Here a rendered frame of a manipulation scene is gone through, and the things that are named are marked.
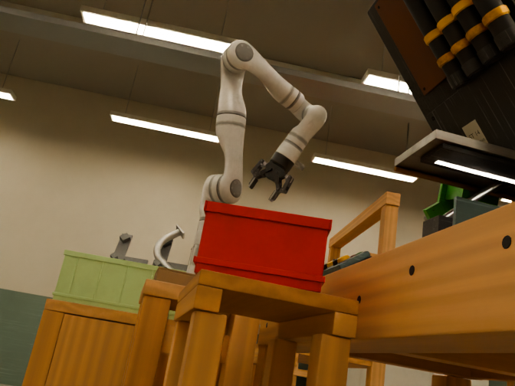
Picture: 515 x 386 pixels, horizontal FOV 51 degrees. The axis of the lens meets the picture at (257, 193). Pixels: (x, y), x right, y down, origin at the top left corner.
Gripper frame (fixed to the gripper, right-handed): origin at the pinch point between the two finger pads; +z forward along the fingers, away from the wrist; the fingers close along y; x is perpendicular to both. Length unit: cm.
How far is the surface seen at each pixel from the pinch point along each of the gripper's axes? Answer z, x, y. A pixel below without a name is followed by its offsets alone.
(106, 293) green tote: 57, -6, -24
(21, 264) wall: 249, 414, -519
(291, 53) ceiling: -200, 393, -316
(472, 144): -24, -55, 64
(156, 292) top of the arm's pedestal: 38, -36, 13
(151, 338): 48, -35, 19
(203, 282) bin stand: 22, -81, 49
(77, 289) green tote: 61, -11, -31
